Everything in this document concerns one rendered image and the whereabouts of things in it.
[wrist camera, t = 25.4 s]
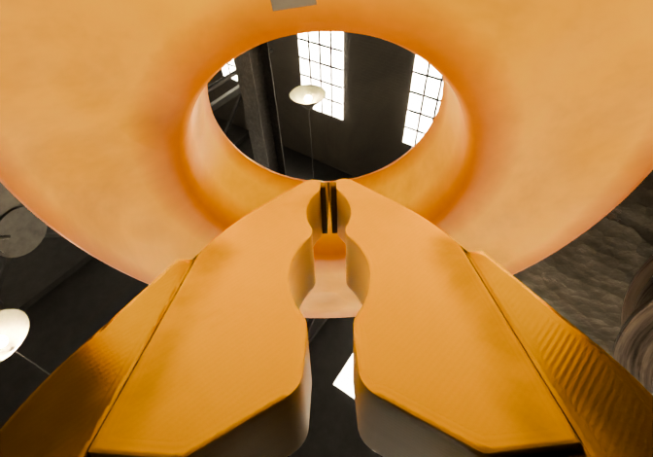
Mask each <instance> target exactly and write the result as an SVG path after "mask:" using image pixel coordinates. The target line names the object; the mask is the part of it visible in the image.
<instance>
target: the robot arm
mask: <svg viewBox="0 0 653 457"><path fill-rule="evenodd" d="M329 207H330V217H331V229H332V233H337V234H338V236H339V237H340V238H341V239H342V240H343V242H344V243H345V244H346V283H347V286H348V287H349V288H350V289H351V290H352V291H353V292H354V294H355V295H356V296H357V297H358V299H359V300H360V302H361V304H362V307H361V310H360V311H359V312H358V314H357V315H356V317H355V320H354V335H353V385H354V394H355V404H356V413H357V422H358V430H359V433H360V436H361V439H362V440H363V442H364V443H365V444H366V445H367V446H368V447H369V448H370V449H372V450H373V451H375V452H376V453H378V454H379V455H381V456H383V457H653V396H652V395H651V394H650V393H649V392H648V391H647V390H646V389H645V388H644V387H643V386H642V385H641V384H640V383H639V382H638V381H637V380H636V379H635V378H634V377H633V376H632V375H631V374H630V373H629V372H628V371H627V370H626V369H624V368H623V367H622V366H621V365H620V364H619V363H618V362H617V361H616V360H614V359H613V358H612V357H611V356H610V355H609V354H608V353H606V352H605V351H604V350H603V349H602V348H600V347H599V346H598V345H597V344H596V343H595V342H594V341H593V340H592V339H591V338H589V337H588V336H587V335H585V334H584V333H582V332H581V331H580V330H578V329H577V328H576V327H575V326H573V324H572V323H571V322H569V321H568V320H567V319H566V318H565V317H563V316H562V315H561V314H560V313H558V312H557V311H556V310H555V309H554V308H552V307H551V306H550V305H549V304H547V303H546V302H545V301H544V300H543V299H541V298H540V297H539V296H537V295H536V294H535V293H534V292H532V291H531V290H530V289H529V288H528V287H526V286H525V285H524V284H523V283H521V282H520V281H519V280H518V279H517V278H515V277H514V276H513V275H512V274H510V273H509V272H508V271H507V270H505V269H504V268H503V267H502V266H501V265H499V264H498V263H497V262H495V261H494V260H493V259H492V258H491V257H489V256H488V255H487V254H486V253H484V252H483V251H479V252H467V250H466V249H464V248H463V247H462V246H461V245H460V244H459V243H457V242H456V241H455V240H454V239H453V238H451V237H450V236H449V235H448V234H446V233H445V232H444V231H442V230H441V229H440V228H438V227H437V226H435V225H434V224H432V223H431V222H429V221H428V220H426V219H425V218H423V217H421V216H420V215H418V214H416V213H415V212H413V211H411V210H409V209H407V208H405V207H403V206H402V205H400V204H398V203H396V202H394V201H392V200H390V199H388V198H386V197H384V196H382V195H380V194H378V193H376V192H374V191H372V190H370V189H368V188H366V187H364V186H362V185H360V184H358V183H356V182H354V181H352V180H350V179H339V180H336V181H334V182H323V181H320V180H308V181H305V182H303V183H302V184H300V185H298V186H296V187H295V188H293V189H291V190H290V191H288V192H286V193H284V194H282V195H280V196H278V197H277V198H275V199H273V200H271V201H270V202H268V203H266V204H265V205H263V206H261V207H260V208H259V209H257V210H255V211H253V212H252V213H250V214H248V215H247V216H245V217H244V218H242V219H240V220H239V221H237V222H236V223H235V224H233V225H232V226H230V227H229V228H227V229H226V230H225V231H223V232H222V233H221V234H220V235H219V236H217V237H216V238H215V239H214V240H213V241H212V242H211V243H209V244H208V245H207V246H206V247H205V248H204V249H203V250H202V251H201V252H200V253H199V254H198V255H197V256H195V257H194V258H193V259H192V260H177V261H175V262H174V263H172V264H171V265H170V266H169V267H168V268H167V269H166V270H165V271H163V272H162V273H161V274H160V275H159V276H158V277H157V278H156V280H154V281H153V282H152V283H151V284H150V285H149V286H148V287H147V288H146V289H144V290H143V291H142V292H141V293H140V294H139V295H138V296H137V297H136V298H134V299H133V300H132V301H131V302H130V303H129V304H128V305H127V306H125V307H124V308H123V309H122V310H121V311H120V312H119V313H118V314H117V315H115V316H114V317H113V318H112V319H111V320H110V321H109V322H108V323H107V324H105V325H104V326H103V327H102V328H101V329H100V330H99V331H98V332H97V333H95V334H94V335H93V336H92V337H91V338H90V339H89V340H88V341H86V342H85V343H84V344H83V345H82V346H81V347H80V348H79V349H78V350H76V351H75V352H74V353H73V354H72V355H71V356H70V357H69V358H68V359H67V360H65V361H64V362H63V363H62V364H61V365H60V366H59V367H58V368H57V369H56V370H55V371H54V372H53V373H52V374H51V375H50V376H49V377H48V378H47V379H46V380H45V381H44V382H43V383H42V384H41V385H40V386H39V387H38V388H37V389H36V390H35V391H34V392H33V393H32V394H31V395H30V396H29V397H28V398H27V400H26V401H25V402H24V403H23V404H22V405H21V406H20V407H19V408H18V409H17V411H16V412H15V413H14V414H13V415H12V416H11V418H10V419H9V420H8V421H7V422H6V423H5V425H4V426H3V427H2V428H1V429H0V457H288V456H290V455H291V454H293V453H294V452H296V450H297V449H298V448H299V447H300V446H301V445H302V444H303V443H304V441H305V439H306V437H307V434H308V430H309V417H310V403H311V390H312V376H311V365H310V354H309V342H308V332H307V323H306V320H305V318H304V316H303V315H302V314H301V312H300V311H299V307H300V305H301V304H302V302H303V301H304V299H305V298H306V296H307V295H308V294H309V293H310V291H311V290H312V289H313V288H314V286H315V283H316V278H315V264H314V248H313V247H314V246H315V244H316V243H317V241H318V240H319V239H320V238H321V237H322V235H323V233H327V227H328V208H329Z"/></svg>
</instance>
